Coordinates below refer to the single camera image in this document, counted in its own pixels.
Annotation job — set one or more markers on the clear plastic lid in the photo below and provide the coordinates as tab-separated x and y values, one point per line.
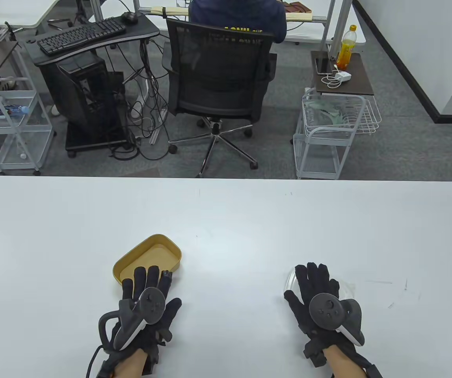
292	277

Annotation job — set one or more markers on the person's right forearm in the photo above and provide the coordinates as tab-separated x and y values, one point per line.
340	364

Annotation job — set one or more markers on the pale green cloth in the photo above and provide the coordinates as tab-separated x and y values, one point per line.
324	110

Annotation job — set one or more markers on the light wooden plank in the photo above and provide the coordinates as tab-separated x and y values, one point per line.
170	10

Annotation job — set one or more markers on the black and white controller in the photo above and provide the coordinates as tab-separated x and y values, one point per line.
151	305
324	309

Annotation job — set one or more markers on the black computer desk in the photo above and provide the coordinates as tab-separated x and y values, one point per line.
139	29

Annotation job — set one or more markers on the white desk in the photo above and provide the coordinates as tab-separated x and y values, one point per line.
21	12

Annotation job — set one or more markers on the white workbench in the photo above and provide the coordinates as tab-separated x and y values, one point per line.
312	29

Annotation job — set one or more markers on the dark smartphone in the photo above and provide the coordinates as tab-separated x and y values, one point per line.
323	65

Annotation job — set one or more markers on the dark brown blocks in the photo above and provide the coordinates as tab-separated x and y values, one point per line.
294	6

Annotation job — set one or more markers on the orange drink bottle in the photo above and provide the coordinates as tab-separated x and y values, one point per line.
346	47

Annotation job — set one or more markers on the black keyboard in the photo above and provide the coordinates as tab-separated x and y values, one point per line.
80	35

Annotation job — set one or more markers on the person's left hand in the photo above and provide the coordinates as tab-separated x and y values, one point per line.
147	277

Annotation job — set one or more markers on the black mesh office chair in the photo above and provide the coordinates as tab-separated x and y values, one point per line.
218	71

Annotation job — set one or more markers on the black computer mouse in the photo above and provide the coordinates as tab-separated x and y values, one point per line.
130	17

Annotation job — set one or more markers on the brown paper takeout box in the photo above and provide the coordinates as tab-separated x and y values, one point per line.
159	252

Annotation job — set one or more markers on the person's right hand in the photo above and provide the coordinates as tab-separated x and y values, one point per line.
314	279

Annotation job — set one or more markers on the black computer tower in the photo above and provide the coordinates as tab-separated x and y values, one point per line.
88	90

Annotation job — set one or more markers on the clear plastic water bottle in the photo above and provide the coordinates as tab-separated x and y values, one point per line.
13	110

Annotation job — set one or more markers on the aluminium frame post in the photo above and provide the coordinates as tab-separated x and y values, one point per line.
342	23

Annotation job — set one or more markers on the person's left forearm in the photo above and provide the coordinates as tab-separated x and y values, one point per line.
129	366

